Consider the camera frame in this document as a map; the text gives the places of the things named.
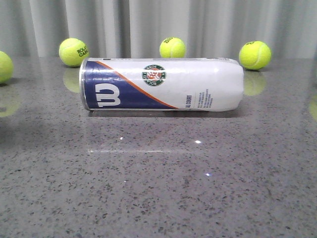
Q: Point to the white blue tennis ball can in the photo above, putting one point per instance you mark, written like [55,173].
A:
[194,84]

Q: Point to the middle tennis ball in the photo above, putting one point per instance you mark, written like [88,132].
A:
[172,47]

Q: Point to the tennis ball with Roland Garros print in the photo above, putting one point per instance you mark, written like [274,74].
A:
[73,51]

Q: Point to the right tennis ball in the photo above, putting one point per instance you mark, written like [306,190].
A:
[255,55]

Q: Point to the tennis ball far left edge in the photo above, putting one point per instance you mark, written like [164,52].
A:
[6,67]

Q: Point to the grey pleated curtain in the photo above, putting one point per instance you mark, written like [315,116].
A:
[135,28]

